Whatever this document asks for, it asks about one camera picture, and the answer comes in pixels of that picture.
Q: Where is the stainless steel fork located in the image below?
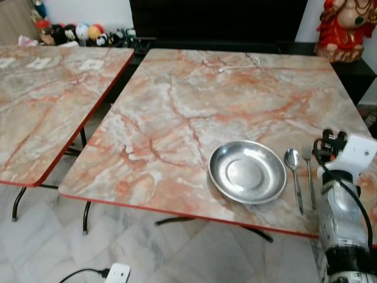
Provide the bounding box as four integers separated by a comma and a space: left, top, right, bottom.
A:
302, 144, 317, 210

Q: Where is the stainless steel spoon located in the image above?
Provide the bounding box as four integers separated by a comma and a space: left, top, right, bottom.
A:
284, 149, 305, 216

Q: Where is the round stainless steel plate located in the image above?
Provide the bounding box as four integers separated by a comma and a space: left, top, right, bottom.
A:
208, 140, 288, 205

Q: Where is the red gold statue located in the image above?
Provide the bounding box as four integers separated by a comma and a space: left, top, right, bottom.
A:
315, 0, 377, 64

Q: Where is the marble top folding table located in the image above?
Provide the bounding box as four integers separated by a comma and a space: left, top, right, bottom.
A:
0, 46, 135, 222
59, 48, 377, 248

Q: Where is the black television screen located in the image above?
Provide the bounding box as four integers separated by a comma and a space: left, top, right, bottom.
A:
129, 0, 309, 43

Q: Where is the orange red round plush toy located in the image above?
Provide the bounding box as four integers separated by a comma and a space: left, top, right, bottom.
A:
88, 23, 105, 41

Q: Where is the white round plush toy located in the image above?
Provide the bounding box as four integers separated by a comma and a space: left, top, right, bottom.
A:
75, 24, 91, 41

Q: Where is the black plush toy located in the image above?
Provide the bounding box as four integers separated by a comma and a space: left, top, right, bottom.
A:
49, 24, 78, 47

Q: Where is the blue red toy figure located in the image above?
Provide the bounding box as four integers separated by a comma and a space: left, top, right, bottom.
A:
32, 0, 51, 45

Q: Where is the pink white plastic bag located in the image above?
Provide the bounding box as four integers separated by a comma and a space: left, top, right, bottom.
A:
18, 35, 41, 47

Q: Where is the brown wooden door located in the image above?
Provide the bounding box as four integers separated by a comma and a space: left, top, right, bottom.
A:
0, 0, 39, 47

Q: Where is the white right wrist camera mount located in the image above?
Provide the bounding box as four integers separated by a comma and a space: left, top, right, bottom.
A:
321, 134, 377, 181

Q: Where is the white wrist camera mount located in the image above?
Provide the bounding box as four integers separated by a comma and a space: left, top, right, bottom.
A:
321, 134, 377, 181
104, 262, 131, 283

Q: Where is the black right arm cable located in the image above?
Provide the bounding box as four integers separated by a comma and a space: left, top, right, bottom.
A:
312, 138, 375, 249

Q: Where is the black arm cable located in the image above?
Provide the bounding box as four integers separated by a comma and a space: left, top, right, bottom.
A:
312, 138, 375, 249
58, 268, 110, 283

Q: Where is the thin white cable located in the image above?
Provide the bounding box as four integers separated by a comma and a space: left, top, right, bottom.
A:
219, 54, 261, 74

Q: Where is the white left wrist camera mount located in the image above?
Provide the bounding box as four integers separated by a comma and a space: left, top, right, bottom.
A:
104, 262, 131, 283

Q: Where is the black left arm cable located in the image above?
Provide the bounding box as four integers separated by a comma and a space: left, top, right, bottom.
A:
58, 268, 110, 283

